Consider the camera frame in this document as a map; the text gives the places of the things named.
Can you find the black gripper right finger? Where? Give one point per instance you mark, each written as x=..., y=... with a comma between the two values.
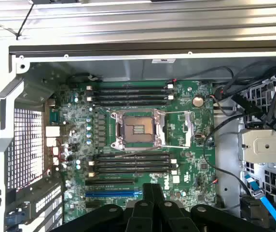
x=169, y=217

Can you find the CPU socket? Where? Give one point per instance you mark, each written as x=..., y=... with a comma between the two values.
x=138, y=128

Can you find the grey open PC case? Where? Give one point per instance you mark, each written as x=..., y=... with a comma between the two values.
x=133, y=68

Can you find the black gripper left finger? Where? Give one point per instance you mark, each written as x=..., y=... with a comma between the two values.
x=138, y=217

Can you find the short black expansion slot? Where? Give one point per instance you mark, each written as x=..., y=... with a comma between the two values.
x=92, y=205

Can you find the round coin battery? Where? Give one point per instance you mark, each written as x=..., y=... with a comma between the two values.
x=197, y=101

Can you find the green motherboard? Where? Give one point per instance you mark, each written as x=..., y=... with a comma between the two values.
x=188, y=169

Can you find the black RAM slot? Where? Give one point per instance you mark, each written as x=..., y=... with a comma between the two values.
x=130, y=102
x=133, y=170
x=130, y=97
x=133, y=155
x=133, y=160
x=133, y=165
x=130, y=85
x=130, y=91

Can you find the silver disk bay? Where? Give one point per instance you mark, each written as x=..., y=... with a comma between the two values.
x=266, y=145

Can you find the blue expansion slot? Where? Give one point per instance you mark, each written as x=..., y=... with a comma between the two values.
x=111, y=193

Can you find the long black expansion slot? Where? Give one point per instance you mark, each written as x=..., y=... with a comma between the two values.
x=111, y=182

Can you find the thin metal locking lever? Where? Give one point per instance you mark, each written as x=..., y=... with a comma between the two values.
x=176, y=146
x=176, y=112

